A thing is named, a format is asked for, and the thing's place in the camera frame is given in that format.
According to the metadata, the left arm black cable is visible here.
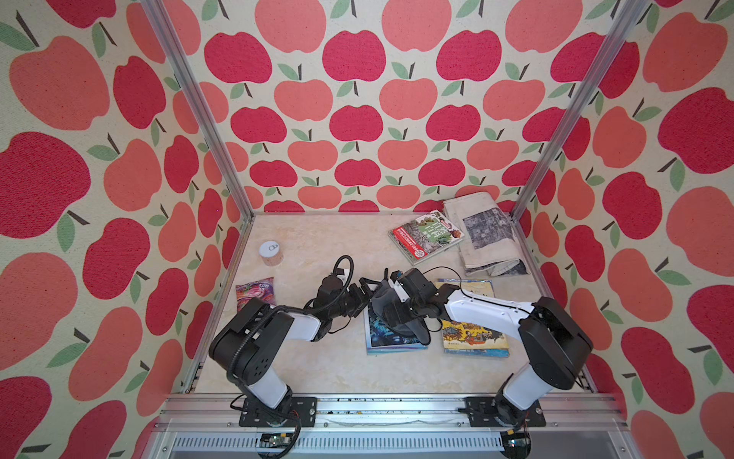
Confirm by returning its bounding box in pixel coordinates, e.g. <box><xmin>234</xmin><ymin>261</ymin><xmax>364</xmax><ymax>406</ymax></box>
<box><xmin>226</xmin><ymin>254</ymin><xmax>356</xmax><ymax>403</ymax></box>

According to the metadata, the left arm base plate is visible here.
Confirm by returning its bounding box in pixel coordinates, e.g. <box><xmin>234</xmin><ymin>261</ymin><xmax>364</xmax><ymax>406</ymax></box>
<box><xmin>239</xmin><ymin>397</ymin><xmax>318</xmax><ymax>428</ymax></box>

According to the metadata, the aluminium frame post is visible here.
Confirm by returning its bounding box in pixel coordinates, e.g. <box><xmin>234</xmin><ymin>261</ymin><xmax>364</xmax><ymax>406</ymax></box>
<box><xmin>141</xmin><ymin>0</ymin><xmax>254</xmax><ymax>224</ymax></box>
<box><xmin>510</xmin><ymin>0</ymin><xmax>648</xmax><ymax>224</ymax></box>

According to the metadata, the red green book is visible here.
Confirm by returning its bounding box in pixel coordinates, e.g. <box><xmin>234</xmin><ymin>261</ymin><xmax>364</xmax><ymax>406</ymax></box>
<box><xmin>388</xmin><ymin>210</ymin><xmax>464</xmax><ymax>266</ymax></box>

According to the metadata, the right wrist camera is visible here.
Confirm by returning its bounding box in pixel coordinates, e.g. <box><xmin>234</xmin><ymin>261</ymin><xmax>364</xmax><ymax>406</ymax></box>
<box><xmin>389</xmin><ymin>268</ymin><xmax>438</xmax><ymax>302</ymax></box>

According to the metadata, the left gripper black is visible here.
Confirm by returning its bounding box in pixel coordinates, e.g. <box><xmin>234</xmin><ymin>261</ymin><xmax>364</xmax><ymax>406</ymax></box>
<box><xmin>329</xmin><ymin>278</ymin><xmax>383</xmax><ymax>321</ymax></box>

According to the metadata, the right aluminium frame post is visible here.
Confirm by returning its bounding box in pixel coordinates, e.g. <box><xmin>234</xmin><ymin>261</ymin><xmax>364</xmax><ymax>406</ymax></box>
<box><xmin>510</xmin><ymin>0</ymin><xmax>648</xmax><ymax>224</ymax></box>

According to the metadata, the aluminium front rail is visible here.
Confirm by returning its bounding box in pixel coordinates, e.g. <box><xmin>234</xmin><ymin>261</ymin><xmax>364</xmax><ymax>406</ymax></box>
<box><xmin>141</xmin><ymin>393</ymin><xmax>642</xmax><ymax>458</ymax></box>

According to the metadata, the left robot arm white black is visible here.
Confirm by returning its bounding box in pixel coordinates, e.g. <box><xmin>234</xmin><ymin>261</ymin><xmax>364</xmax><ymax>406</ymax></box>
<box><xmin>208</xmin><ymin>269</ymin><xmax>382</xmax><ymax>415</ymax></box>

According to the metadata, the yellow picture book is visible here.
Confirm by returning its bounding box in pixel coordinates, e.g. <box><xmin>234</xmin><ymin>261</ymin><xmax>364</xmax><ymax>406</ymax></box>
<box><xmin>442</xmin><ymin>321</ymin><xmax>510</xmax><ymax>359</ymax></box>

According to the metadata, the blue science book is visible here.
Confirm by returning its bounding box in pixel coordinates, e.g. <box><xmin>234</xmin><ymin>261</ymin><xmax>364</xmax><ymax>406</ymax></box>
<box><xmin>364</xmin><ymin>306</ymin><xmax>427</xmax><ymax>355</ymax></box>

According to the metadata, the grey microfibre cloth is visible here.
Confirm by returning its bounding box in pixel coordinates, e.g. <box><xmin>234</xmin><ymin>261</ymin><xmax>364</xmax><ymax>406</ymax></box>
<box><xmin>359</xmin><ymin>277</ymin><xmax>431</xmax><ymax>352</ymax></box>

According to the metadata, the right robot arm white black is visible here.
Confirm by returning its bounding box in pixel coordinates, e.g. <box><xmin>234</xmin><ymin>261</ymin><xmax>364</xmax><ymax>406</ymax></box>
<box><xmin>382</xmin><ymin>281</ymin><xmax>594</xmax><ymax>428</ymax></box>

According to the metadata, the left aluminium frame post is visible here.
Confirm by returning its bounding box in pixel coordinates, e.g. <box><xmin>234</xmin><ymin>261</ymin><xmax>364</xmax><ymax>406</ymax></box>
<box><xmin>141</xmin><ymin>0</ymin><xmax>254</xmax><ymax>224</ymax></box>

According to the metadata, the purple candy bag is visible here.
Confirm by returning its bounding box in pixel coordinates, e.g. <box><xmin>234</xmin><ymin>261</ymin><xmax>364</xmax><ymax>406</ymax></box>
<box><xmin>235</xmin><ymin>277</ymin><xmax>276</xmax><ymax>311</ymax></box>

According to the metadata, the folded newspaper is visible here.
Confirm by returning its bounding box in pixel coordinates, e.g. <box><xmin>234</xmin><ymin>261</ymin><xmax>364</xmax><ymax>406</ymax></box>
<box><xmin>443</xmin><ymin>191</ymin><xmax>528</xmax><ymax>277</ymax></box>

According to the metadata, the white round tape roll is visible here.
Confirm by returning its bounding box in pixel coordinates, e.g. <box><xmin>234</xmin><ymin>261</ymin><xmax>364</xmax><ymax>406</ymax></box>
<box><xmin>258</xmin><ymin>240</ymin><xmax>284</xmax><ymax>267</ymax></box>

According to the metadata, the blue sunflower magazine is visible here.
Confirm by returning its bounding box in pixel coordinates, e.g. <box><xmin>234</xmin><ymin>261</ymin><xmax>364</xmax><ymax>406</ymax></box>
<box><xmin>434</xmin><ymin>278</ymin><xmax>494</xmax><ymax>296</ymax></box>

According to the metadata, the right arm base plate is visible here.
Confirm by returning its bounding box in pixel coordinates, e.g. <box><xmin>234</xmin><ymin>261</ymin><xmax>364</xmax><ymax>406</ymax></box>
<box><xmin>459</xmin><ymin>397</ymin><xmax>547</xmax><ymax>430</ymax></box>

